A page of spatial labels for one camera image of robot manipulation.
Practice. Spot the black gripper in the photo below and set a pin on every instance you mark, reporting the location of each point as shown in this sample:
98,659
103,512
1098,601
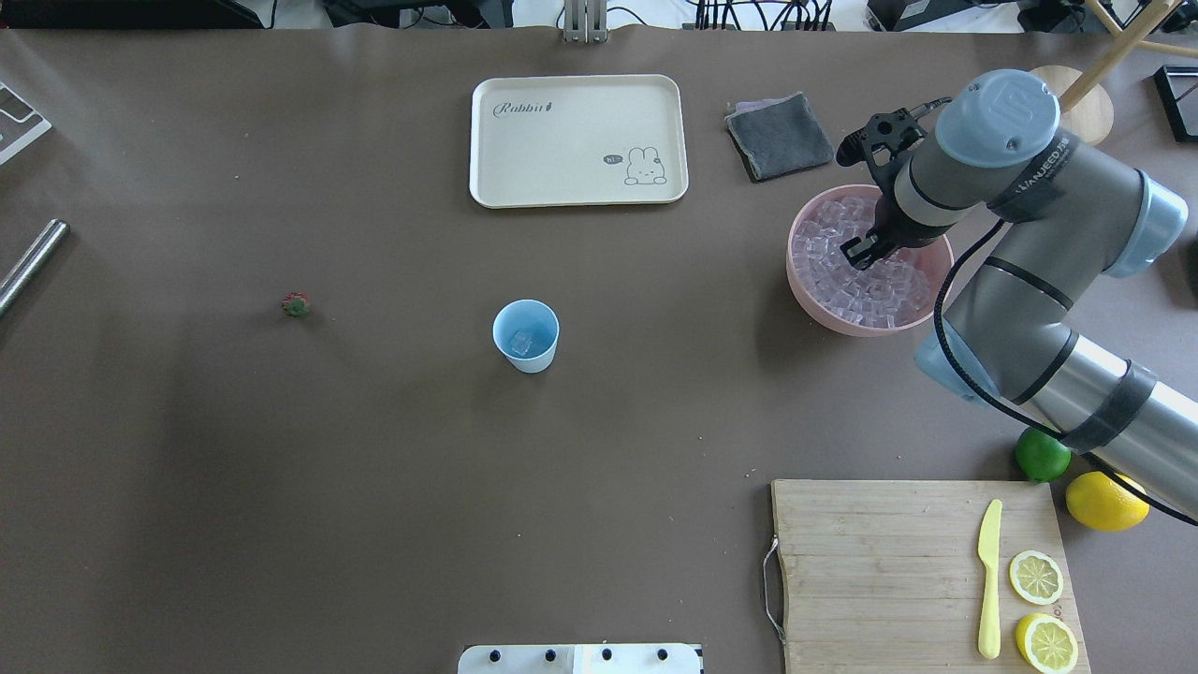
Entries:
895,228

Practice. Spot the pink bowl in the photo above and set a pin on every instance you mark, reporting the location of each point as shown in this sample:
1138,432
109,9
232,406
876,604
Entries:
814,300

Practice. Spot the grey folded cloth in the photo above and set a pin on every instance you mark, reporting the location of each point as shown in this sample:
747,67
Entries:
777,136

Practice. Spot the green lime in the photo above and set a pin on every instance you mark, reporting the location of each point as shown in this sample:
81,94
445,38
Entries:
1040,457

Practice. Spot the lemon half slice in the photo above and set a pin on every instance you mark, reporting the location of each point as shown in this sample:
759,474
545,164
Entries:
1036,577
1047,644

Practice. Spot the wooden cup tree stand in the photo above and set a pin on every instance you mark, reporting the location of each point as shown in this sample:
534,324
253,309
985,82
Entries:
1086,109

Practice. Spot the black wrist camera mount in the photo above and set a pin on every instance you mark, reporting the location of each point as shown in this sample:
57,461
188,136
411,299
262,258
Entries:
886,140

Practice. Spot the yellow lemon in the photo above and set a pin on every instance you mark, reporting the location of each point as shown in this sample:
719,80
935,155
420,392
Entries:
1098,502

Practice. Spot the small strawberry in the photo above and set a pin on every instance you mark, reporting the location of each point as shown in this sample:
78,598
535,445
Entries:
296,304

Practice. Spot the aluminium frame post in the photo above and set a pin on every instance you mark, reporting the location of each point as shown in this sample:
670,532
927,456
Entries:
585,21

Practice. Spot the bamboo cutting board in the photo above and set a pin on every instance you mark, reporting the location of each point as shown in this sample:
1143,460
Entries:
882,575

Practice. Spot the yellow plastic knife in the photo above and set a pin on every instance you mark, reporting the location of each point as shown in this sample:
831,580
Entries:
988,552

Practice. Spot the steel muddler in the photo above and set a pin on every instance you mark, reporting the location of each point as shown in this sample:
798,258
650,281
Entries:
31,261

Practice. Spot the cream rabbit tray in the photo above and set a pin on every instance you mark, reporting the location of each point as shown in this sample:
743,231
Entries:
585,140

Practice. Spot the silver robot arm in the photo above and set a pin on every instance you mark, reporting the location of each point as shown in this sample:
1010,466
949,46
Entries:
1066,214

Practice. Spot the glass holder tray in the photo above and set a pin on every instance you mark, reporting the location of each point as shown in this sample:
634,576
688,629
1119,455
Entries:
1176,86

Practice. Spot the clear ice cubes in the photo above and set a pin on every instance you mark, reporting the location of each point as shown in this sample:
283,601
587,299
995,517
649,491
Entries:
852,281

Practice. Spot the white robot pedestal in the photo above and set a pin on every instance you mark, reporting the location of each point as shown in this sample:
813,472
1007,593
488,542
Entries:
669,657

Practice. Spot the light blue plastic cup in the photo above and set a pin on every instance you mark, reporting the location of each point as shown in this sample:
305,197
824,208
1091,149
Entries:
527,332

